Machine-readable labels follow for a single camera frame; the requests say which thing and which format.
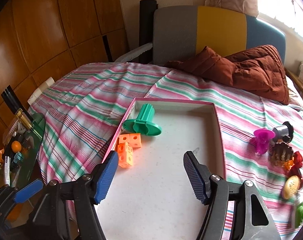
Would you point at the orange fruit on table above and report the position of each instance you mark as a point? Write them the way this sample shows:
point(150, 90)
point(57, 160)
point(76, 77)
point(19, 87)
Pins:
point(16, 146)

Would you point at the teal plastic spool toy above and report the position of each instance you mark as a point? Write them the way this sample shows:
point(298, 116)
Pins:
point(143, 122)

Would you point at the brown wooden massage brush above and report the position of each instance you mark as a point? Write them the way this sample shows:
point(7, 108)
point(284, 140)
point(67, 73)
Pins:
point(281, 153)

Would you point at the red glossy capsule case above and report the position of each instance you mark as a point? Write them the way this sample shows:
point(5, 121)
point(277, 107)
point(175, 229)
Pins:
point(295, 171)

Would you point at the rust brown quilted blanket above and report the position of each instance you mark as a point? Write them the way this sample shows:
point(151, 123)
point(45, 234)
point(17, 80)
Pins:
point(257, 70)

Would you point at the grey yellow blue headboard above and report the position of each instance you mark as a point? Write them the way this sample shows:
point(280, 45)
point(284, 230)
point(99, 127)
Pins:
point(180, 32)

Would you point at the pink shallow cardboard box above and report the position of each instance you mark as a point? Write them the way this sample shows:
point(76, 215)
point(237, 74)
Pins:
point(153, 199)

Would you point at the magenta plastic cup toy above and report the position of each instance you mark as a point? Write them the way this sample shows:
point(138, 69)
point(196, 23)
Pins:
point(263, 137)

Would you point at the glass side table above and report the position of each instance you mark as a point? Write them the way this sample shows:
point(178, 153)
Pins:
point(16, 168)

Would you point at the green plug-in device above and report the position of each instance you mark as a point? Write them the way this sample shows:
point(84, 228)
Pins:
point(297, 214)

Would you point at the red jigsaw piece block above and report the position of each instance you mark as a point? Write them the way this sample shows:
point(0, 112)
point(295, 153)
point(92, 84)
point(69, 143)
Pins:
point(298, 160)

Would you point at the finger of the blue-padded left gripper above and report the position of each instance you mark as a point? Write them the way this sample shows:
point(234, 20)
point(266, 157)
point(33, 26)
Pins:
point(50, 218)

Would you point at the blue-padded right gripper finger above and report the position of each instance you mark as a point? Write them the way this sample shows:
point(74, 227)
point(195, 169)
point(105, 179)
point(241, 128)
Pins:
point(251, 218)

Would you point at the black silver cylinder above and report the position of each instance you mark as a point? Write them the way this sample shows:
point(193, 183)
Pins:
point(284, 132)

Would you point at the gold capped bottle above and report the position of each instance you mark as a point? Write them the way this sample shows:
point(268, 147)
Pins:
point(24, 120)

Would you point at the orange linked cubes toy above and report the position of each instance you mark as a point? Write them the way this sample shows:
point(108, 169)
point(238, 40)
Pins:
point(125, 148)

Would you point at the striped pink green bedspread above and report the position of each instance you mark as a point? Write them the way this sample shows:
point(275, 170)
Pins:
point(84, 108)

